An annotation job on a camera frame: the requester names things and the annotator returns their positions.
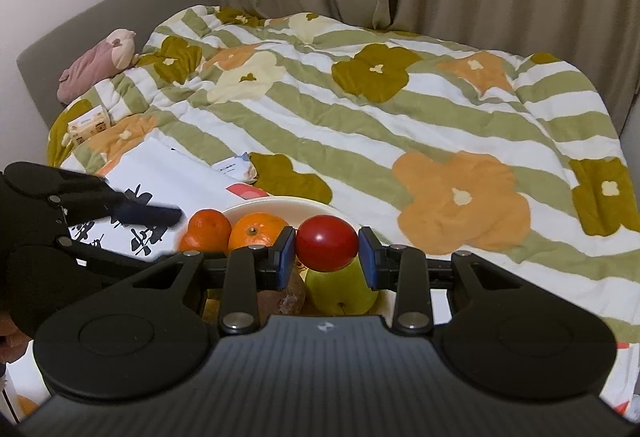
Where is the orange mandarin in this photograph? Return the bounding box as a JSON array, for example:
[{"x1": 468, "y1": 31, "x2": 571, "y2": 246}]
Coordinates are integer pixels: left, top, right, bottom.
[{"x1": 228, "y1": 212, "x2": 288, "y2": 252}]

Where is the small orange tangerine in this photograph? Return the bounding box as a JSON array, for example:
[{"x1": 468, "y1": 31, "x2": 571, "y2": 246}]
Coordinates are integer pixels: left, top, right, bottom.
[{"x1": 178, "y1": 209, "x2": 231, "y2": 253}]

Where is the small green apple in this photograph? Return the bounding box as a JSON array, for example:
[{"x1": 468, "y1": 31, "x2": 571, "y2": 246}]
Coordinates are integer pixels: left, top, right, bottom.
[{"x1": 305, "y1": 258, "x2": 378, "y2": 316}]

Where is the red cherry tomato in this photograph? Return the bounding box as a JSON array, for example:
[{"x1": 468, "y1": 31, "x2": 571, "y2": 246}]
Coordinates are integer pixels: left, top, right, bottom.
[{"x1": 295, "y1": 215, "x2": 359, "y2": 272}]

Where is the brown kiwi fruit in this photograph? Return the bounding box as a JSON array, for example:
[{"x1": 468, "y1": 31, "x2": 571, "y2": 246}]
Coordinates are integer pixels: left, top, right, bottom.
[{"x1": 257, "y1": 270, "x2": 306, "y2": 323}]

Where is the person's left hand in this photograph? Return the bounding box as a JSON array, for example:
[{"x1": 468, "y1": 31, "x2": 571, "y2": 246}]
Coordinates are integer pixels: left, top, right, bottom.
[{"x1": 0, "y1": 313, "x2": 32, "y2": 365}]

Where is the white printed tablecloth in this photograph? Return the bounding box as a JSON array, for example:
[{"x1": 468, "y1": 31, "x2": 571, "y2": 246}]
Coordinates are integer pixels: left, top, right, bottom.
[{"x1": 4, "y1": 136, "x2": 640, "y2": 423}]

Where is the cream duck plate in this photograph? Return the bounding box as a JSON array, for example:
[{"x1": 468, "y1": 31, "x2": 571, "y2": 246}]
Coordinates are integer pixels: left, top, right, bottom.
[{"x1": 224, "y1": 196, "x2": 396, "y2": 323}]

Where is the floral striped quilt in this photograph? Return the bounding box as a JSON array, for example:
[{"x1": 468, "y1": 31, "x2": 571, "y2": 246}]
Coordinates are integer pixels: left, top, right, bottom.
[{"x1": 48, "y1": 6, "x2": 639, "y2": 343}]

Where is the pink plush toy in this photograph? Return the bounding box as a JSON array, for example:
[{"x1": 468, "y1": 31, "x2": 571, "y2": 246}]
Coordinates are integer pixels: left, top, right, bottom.
[{"x1": 56, "y1": 28, "x2": 138, "y2": 105}]

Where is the grey headboard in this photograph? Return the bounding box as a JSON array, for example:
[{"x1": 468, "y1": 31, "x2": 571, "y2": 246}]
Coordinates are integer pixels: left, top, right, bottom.
[{"x1": 16, "y1": 0, "x2": 213, "y2": 126}]

